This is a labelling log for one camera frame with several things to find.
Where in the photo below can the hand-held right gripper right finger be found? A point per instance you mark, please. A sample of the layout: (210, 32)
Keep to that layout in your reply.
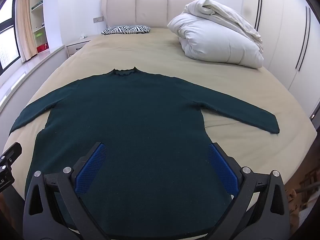
(222, 170)

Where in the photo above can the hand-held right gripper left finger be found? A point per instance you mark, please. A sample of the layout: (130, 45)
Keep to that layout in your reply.
(91, 167)

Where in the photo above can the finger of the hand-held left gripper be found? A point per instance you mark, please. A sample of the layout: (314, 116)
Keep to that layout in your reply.
(11, 152)

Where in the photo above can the dark green sweater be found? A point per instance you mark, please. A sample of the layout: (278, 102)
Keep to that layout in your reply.
(130, 117)

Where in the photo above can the white window ledge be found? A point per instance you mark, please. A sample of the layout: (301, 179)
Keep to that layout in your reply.
(27, 72)

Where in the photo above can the red box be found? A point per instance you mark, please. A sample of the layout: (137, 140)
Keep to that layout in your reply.
(41, 48)

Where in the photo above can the green box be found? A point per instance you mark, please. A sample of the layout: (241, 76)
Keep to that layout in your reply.
(40, 34)

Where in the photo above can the white nightstand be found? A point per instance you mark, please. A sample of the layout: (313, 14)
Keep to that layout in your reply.
(75, 47)

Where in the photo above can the black framed window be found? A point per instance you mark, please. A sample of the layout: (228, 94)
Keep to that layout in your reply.
(8, 30)

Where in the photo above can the bed with beige sheet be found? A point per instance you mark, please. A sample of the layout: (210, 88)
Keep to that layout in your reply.
(155, 52)

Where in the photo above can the white folded duvet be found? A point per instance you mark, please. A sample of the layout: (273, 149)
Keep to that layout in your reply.
(215, 37)

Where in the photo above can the beige curtain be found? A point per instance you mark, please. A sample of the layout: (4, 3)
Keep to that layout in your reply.
(25, 17)

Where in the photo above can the zebra print pillow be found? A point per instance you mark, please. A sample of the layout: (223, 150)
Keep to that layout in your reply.
(126, 29)

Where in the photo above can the white open shelf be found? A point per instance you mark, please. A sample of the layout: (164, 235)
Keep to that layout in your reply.
(37, 10)

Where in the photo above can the white wardrobe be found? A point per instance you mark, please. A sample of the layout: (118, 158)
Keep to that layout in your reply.
(275, 30)

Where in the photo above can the beige padded headboard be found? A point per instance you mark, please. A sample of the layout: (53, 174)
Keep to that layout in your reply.
(150, 10)

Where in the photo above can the grey wall socket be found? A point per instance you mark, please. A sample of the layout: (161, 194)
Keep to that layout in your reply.
(98, 19)

